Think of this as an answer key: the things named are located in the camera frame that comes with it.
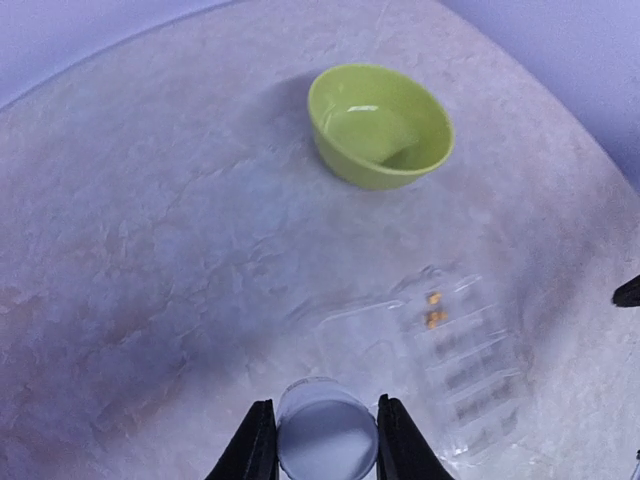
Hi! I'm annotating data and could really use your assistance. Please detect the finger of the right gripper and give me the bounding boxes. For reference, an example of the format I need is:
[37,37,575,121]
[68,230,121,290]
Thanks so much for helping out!
[612,275,640,308]

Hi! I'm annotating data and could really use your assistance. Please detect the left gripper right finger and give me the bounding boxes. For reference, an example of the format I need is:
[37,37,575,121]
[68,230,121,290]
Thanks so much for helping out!
[376,394,454,480]

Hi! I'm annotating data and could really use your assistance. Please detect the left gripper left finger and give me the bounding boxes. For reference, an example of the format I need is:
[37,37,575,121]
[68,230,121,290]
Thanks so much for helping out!
[205,399,279,480]

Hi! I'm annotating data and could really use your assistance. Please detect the white capped pill bottle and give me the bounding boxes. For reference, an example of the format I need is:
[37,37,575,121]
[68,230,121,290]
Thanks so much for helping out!
[276,377,379,480]

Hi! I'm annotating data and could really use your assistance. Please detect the clear plastic pill organizer box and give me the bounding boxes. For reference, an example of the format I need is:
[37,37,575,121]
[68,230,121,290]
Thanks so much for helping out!
[306,266,524,465]

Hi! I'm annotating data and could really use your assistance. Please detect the orange pills in organizer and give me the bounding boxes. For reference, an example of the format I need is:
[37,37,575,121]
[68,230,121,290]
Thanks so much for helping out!
[425,291,448,329]

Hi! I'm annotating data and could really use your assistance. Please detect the green plastic bowl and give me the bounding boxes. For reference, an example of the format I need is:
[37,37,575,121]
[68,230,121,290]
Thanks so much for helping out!
[307,64,455,190]

